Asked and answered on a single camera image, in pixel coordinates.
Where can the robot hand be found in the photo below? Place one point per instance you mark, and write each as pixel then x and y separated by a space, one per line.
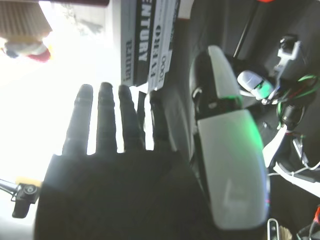
pixel 120 195

